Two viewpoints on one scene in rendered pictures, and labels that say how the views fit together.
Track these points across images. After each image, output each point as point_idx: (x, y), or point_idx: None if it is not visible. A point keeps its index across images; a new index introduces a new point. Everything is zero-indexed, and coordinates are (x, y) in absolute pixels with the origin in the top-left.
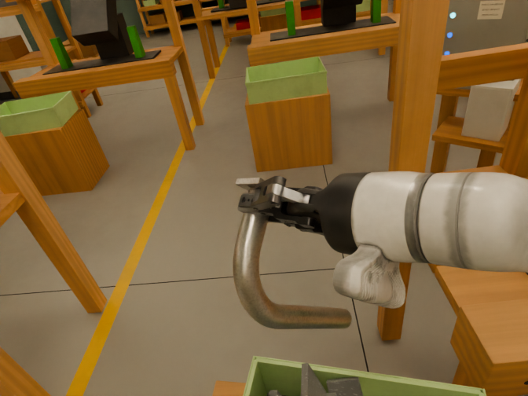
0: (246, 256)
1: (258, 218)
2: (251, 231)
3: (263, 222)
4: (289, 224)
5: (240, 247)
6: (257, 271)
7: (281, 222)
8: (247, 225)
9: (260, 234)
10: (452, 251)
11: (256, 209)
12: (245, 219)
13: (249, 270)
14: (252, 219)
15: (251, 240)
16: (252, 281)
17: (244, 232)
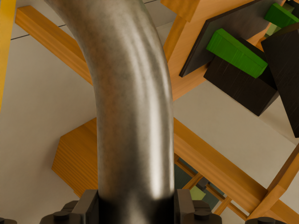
0: (156, 70)
1: (154, 194)
2: (161, 147)
3: (133, 187)
4: (72, 223)
5: (171, 93)
6: (102, 34)
7: (80, 213)
8: (172, 158)
9: (133, 148)
10: None
11: (271, 222)
12: (174, 173)
13: (133, 30)
14: (167, 182)
15: (155, 120)
16: (110, 0)
17: (172, 138)
